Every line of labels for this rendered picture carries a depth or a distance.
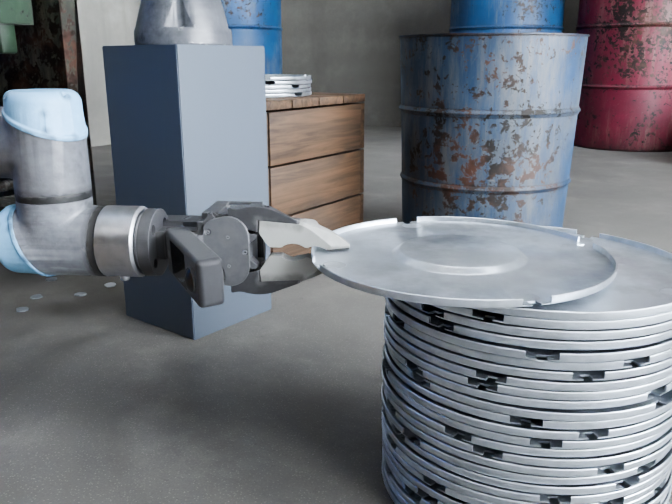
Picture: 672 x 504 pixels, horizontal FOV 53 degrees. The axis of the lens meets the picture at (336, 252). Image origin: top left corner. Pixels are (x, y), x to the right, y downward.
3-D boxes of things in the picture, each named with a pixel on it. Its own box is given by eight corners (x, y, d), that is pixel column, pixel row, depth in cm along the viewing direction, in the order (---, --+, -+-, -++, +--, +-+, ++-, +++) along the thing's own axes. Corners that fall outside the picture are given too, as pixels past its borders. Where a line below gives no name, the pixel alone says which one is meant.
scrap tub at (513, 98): (581, 230, 176) (600, 37, 163) (551, 275, 140) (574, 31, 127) (427, 214, 195) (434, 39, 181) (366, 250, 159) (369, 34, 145)
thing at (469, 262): (516, 216, 84) (516, 210, 84) (690, 291, 57) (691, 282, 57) (285, 231, 77) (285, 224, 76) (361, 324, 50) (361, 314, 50)
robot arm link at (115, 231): (90, 213, 67) (98, 291, 69) (135, 214, 67) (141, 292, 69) (119, 198, 74) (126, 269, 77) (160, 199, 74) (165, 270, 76)
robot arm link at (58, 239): (-19, 204, 68) (-7, 285, 70) (87, 206, 67) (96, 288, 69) (23, 189, 75) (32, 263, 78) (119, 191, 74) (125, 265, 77)
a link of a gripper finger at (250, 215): (300, 203, 68) (214, 203, 69) (298, 207, 66) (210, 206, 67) (302, 249, 69) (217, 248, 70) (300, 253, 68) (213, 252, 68)
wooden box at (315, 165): (364, 235, 171) (365, 93, 161) (267, 273, 141) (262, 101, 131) (244, 215, 193) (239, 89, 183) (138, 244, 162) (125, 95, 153)
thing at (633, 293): (474, 219, 86) (474, 213, 86) (731, 261, 68) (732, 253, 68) (326, 272, 65) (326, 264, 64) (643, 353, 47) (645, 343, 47)
